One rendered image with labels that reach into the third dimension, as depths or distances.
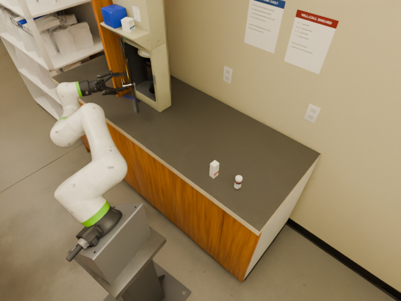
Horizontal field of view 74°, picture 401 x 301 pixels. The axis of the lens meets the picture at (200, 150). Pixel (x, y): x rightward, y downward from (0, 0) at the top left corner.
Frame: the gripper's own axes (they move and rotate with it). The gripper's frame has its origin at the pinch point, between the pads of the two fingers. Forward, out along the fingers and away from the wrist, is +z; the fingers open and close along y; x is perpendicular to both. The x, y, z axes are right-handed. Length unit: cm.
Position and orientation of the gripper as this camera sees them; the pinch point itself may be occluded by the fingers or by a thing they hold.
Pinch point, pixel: (123, 81)
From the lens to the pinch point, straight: 184.5
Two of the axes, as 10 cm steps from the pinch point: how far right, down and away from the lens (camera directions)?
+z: 9.4, -2.4, 2.5
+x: -3.5, -6.9, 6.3
